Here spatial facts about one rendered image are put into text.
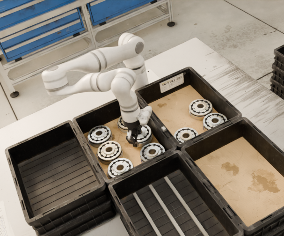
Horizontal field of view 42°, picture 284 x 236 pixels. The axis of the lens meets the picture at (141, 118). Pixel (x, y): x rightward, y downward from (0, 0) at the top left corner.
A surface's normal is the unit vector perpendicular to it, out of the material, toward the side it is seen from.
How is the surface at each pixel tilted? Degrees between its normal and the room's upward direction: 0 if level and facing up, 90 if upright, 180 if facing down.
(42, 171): 0
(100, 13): 90
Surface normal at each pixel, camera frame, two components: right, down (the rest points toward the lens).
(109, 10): 0.49, 0.57
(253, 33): -0.15, -0.70
